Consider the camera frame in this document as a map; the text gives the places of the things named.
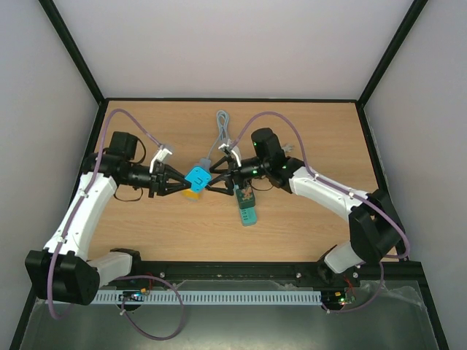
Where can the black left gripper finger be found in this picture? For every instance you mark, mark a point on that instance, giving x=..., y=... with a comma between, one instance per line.
x=171, y=188
x=174, y=174

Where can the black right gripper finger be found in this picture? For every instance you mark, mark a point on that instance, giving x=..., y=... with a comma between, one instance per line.
x=222, y=165
x=221, y=184

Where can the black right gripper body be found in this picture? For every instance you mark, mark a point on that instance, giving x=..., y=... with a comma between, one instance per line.
x=235, y=175

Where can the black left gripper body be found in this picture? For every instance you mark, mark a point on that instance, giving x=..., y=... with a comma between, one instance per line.
x=156, y=179

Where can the yellow cube socket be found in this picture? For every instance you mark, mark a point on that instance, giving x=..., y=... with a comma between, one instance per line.
x=191, y=195

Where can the light blue power strip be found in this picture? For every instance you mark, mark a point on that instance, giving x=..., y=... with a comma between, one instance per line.
x=204, y=163

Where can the blue plug adapter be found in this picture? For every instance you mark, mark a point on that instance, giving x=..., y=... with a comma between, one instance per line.
x=198, y=178

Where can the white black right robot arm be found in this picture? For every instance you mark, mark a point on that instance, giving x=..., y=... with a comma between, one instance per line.
x=374, y=225

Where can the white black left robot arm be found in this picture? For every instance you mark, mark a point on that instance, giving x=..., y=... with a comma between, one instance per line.
x=62, y=271

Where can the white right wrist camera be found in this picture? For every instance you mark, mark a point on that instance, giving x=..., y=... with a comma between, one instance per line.
x=229, y=149

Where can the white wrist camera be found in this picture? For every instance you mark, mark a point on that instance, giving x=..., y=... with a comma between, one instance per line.
x=162, y=155
x=229, y=149

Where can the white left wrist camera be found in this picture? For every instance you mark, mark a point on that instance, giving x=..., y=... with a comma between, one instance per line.
x=162, y=155

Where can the black metal cage frame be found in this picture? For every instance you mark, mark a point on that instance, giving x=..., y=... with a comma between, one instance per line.
x=395, y=270

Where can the slotted grey cable duct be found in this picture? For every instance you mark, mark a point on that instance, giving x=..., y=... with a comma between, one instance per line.
x=211, y=298

